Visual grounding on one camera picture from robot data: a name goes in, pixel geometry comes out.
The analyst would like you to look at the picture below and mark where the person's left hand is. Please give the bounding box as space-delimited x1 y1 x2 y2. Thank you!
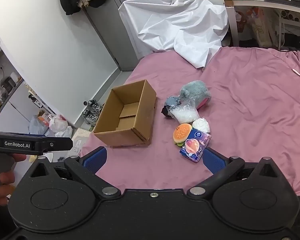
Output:
0 153 27 207

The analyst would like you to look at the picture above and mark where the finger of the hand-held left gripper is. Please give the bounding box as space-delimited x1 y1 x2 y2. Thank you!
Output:
42 136 73 153

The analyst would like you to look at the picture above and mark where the beige paper bag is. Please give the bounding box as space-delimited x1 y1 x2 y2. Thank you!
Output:
247 6 278 48

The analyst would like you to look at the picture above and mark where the grey door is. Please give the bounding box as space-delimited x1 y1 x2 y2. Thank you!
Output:
83 0 151 72

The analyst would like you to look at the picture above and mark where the white cabinet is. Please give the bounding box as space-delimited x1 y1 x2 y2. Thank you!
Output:
0 50 58 133

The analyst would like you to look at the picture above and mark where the white cloth ball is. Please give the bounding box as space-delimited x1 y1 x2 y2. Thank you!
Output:
192 117 211 134

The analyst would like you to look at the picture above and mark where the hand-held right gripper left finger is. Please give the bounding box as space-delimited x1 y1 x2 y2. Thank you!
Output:
30 146 121 197

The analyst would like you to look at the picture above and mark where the white sheet cover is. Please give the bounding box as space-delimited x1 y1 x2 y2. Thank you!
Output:
118 0 229 69

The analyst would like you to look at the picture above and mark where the grey fluffy plush toy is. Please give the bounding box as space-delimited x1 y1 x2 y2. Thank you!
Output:
178 80 212 110

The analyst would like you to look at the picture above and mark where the grey sneaker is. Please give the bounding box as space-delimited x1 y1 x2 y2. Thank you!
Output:
84 99 105 115
82 110 100 127

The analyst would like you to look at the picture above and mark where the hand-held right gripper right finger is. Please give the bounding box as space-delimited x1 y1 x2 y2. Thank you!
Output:
187 147 282 196

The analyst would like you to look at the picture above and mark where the small white blue carton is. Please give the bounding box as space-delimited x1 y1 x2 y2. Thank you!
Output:
179 129 212 163

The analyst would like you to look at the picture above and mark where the brown cardboard box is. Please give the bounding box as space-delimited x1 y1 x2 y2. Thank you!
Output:
93 79 157 147

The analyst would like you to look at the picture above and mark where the blue knitted cloth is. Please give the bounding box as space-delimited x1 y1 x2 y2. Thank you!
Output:
165 96 181 107

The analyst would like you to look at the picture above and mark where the clear plastic bag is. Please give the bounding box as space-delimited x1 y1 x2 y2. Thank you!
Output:
170 99 200 124

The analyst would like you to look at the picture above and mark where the pink bed sheet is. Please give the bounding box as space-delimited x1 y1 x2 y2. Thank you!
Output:
79 46 300 196

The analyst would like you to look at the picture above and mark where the black fabric item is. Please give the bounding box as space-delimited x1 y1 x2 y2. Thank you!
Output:
161 105 174 118

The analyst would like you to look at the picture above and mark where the white desk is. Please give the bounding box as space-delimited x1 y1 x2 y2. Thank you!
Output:
223 0 300 51

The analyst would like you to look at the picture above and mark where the burger plush toy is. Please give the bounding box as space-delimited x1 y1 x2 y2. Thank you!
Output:
173 123 193 146

